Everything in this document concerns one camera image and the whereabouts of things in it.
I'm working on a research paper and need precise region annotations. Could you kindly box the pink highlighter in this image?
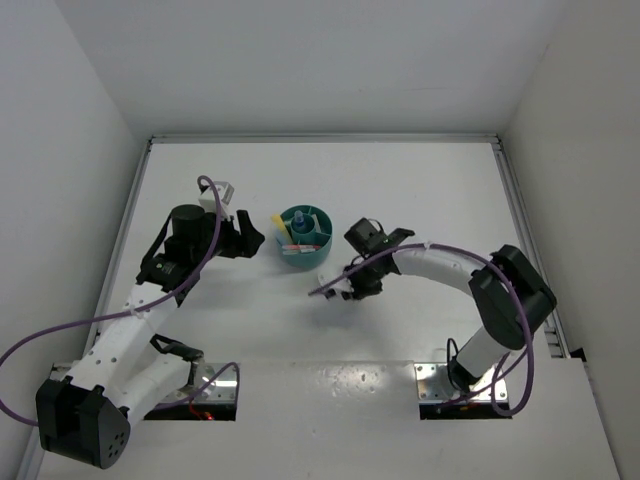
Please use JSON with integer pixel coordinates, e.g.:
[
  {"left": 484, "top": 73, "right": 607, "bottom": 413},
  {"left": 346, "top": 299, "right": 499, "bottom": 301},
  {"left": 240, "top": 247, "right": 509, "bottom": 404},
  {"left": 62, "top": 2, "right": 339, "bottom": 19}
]
[{"left": 281, "top": 244, "right": 321, "bottom": 254}]

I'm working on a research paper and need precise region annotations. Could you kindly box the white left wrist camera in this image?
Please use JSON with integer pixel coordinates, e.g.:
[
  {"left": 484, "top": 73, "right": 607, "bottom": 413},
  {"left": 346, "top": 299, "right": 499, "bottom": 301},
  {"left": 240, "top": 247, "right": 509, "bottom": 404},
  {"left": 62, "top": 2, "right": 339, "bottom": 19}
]
[{"left": 198, "top": 178, "right": 235, "bottom": 221}]

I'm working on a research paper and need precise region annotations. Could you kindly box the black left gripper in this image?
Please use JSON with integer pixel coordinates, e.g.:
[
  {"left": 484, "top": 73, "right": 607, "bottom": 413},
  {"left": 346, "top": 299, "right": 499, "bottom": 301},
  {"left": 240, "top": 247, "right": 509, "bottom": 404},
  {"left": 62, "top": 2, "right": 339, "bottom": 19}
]
[{"left": 191, "top": 205, "right": 263, "bottom": 264}]

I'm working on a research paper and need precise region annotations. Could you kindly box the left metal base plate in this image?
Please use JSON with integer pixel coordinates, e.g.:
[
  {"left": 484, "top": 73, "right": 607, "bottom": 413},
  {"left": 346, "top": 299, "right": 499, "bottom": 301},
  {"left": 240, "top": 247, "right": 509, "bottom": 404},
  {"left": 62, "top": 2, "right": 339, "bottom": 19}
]
[{"left": 155, "top": 362, "right": 240, "bottom": 410}]

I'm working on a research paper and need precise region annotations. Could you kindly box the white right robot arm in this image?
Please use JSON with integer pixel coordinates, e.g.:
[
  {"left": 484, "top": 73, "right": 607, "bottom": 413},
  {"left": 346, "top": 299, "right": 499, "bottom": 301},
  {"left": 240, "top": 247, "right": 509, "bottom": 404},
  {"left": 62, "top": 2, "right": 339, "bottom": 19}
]
[{"left": 342, "top": 218, "right": 557, "bottom": 393}]

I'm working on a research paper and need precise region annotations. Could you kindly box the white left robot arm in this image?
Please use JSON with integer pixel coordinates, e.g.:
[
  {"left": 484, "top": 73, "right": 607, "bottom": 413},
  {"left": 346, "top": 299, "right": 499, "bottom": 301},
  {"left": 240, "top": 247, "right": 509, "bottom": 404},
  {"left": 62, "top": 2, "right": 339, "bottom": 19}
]
[{"left": 36, "top": 204, "right": 265, "bottom": 469}]

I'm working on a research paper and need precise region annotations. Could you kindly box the metal base plate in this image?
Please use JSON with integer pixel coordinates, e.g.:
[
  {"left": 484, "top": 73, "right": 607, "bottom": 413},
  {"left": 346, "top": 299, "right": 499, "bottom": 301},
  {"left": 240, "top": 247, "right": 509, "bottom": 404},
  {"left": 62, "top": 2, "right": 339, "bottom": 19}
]
[
  {"left": 413, "top": 362, "right": 495, "bottom": 405},
  {"left": 155, "top": 362, "right": 240, "bottom": 410}
]

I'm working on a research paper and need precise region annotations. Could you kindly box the yellow highlighter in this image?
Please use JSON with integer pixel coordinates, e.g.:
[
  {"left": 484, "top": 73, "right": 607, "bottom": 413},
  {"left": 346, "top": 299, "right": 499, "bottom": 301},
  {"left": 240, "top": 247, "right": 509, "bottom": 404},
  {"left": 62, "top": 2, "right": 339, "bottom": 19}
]
[{"left": 270, "top": 214, "right": 292, "bottom": 240}]

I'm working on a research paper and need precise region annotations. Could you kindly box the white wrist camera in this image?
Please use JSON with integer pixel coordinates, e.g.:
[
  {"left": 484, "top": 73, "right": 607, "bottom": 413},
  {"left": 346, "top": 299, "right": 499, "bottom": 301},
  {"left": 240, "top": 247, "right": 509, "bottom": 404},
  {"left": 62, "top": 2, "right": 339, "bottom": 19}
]
[
  {"left": 198, "top": 178, "right": 235, "bottom": 221},
  {"left": 316, "top": 271, "right": 352, "bottom": 298}
]

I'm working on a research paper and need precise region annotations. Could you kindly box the teal round divided organizer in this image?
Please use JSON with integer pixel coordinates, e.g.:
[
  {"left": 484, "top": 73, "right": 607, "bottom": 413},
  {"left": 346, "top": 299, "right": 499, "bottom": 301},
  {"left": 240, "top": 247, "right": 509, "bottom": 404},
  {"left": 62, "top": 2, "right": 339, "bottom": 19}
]
[{"left": 276, "top": 204, "right": 333, "bottom": 270}]

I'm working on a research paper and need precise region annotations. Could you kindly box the green highlighter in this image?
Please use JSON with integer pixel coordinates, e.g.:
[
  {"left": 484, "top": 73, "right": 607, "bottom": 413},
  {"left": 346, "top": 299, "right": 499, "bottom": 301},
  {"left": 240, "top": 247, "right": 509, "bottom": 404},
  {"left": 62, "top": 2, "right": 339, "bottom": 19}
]
[{"left": 282, "top": 249, "right": 315, "bottom": 256}]

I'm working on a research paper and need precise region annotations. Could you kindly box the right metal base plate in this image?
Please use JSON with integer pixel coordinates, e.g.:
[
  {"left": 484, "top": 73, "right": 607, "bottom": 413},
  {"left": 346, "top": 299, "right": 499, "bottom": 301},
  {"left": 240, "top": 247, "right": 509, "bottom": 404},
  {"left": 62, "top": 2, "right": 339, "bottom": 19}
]
[{"left": 413, "top": 362, "right": 495, "bottom": 405}]

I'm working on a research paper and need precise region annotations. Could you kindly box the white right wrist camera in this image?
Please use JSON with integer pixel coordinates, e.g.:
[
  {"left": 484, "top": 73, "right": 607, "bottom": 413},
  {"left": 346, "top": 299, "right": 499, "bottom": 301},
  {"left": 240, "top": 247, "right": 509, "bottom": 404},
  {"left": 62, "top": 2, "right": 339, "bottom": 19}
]
[{"left": 316, "top": 271, "right": 352, "bottom": 298}]

